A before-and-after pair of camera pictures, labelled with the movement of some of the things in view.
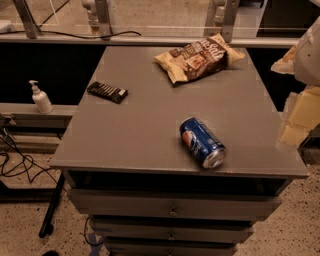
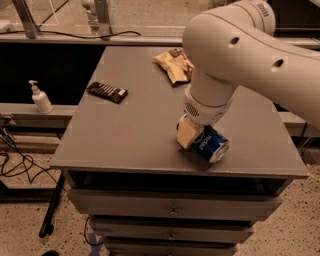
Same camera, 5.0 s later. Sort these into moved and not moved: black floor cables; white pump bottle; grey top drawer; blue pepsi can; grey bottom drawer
Moved: blue pepsi can
Not moved: grey bottom drawer; black floor cables; grey top drawer; white pump bottle
